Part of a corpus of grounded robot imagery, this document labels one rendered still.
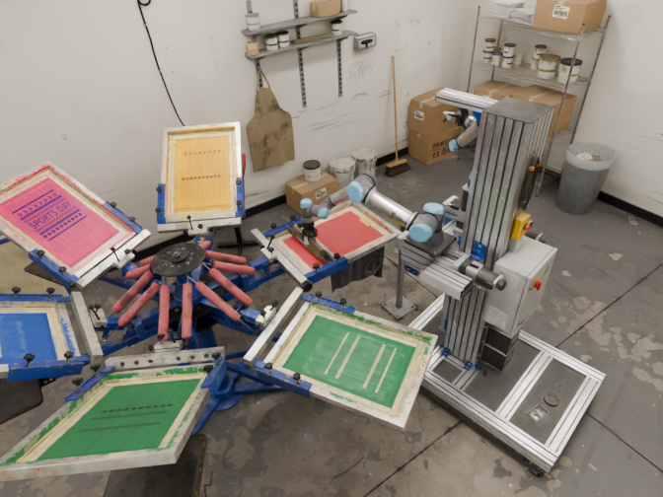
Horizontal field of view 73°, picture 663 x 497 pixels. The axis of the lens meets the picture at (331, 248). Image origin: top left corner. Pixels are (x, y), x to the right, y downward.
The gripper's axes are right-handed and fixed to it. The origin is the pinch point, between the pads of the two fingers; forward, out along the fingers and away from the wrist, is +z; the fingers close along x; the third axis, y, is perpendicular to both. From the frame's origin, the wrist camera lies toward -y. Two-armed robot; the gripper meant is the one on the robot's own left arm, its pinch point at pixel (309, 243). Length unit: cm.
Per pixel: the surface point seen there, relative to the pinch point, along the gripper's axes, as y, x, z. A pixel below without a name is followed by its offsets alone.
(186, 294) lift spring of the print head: 22, -90, -23
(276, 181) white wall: -200, 76, 70
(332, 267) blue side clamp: 30.4, -1.0, 1.3
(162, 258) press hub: -5, -93, -30
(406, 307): 18, 81, 100
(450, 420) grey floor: 115, 32, 101
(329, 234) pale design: -5.6, 20.4, 5.3
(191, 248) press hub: -4, -75, -30
